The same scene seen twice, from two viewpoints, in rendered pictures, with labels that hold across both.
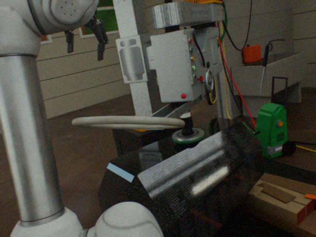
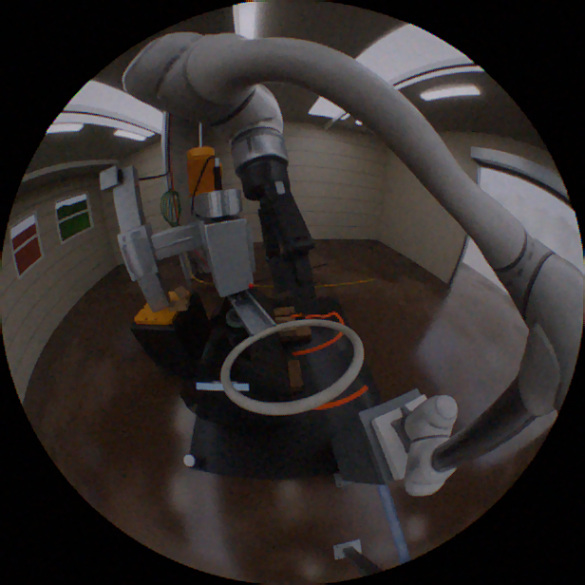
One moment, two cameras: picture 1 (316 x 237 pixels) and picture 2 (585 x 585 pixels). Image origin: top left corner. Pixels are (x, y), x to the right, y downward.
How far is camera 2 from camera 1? 1.11 m
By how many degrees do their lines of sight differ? 59
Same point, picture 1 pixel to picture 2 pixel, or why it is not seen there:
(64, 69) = (54, 277)
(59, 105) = (59, 311)
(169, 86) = (230, 279)
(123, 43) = (126, 237)
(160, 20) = (223, 207)
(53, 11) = not seen: hidden behind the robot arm
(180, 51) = (242, 240)
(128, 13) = (129, 204)
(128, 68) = (135, 264)
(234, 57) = not seen: hidden behind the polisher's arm
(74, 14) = not seen: hidden behind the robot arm
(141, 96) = (153, 288)
